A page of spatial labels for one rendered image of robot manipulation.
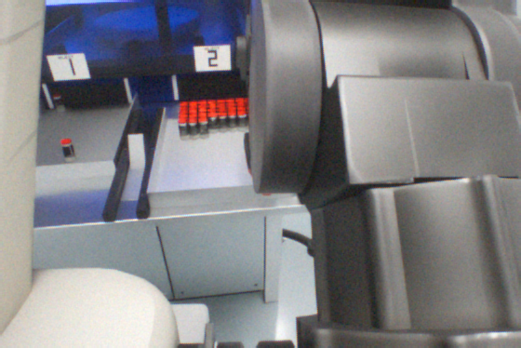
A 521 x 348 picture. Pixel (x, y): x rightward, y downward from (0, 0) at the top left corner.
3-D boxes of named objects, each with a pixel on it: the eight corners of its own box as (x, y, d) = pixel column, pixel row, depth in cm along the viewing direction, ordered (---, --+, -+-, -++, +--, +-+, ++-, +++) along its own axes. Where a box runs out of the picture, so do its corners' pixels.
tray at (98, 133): (45, 110, 95) (40, 98, 93) (140, 103, 98) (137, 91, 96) (-15, 185, 68) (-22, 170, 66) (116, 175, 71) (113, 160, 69)
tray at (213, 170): (166, 119, 90) (164, 107, 88) (268, 113, 93) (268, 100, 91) (150, 207, 63) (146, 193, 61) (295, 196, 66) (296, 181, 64)
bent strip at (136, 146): (133, 158, 76) (127, 134, 72) (148, 157, 76) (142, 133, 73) (122, 200, 65) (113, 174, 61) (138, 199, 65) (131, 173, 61)
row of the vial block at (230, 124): (180, 131, 85) (178, 113, 82) (256, 127, 87) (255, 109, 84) (180, 136, 83) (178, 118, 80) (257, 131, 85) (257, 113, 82)
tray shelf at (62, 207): (29, 117, 96) (26, 112, 95) (277, 100, 104) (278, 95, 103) (-78, 246, 57) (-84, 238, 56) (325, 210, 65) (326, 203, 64)
